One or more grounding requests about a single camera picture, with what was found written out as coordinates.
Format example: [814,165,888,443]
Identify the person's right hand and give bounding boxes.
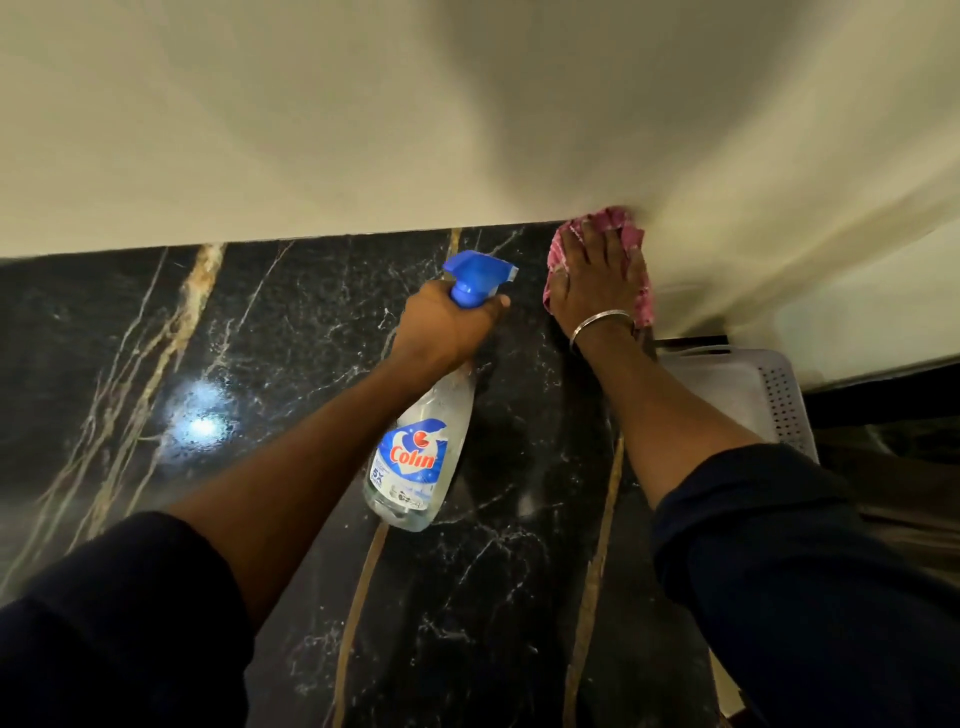
[549,217,651,343]

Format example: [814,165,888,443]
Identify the person's right forearm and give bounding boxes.
[573,321,766,513]

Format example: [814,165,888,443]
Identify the dark blue shirt sleeve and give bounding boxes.
[0,511,257,728]
[649,442,960,728]

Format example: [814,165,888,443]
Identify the person's left hand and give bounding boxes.
[389,279,513,378]

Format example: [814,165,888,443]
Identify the clear spray bottle blue nozzle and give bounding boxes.
[362,249,520,534]

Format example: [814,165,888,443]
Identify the pink cleaning cloth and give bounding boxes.
[543,206,656,331]

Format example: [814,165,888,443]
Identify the silver metal bracelet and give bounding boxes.
[567,308,639,354]

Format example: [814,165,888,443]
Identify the person's left forearm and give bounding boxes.
[165,351,445,633]

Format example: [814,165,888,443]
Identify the white plastic perforated basket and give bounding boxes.
[656,346,820,464]

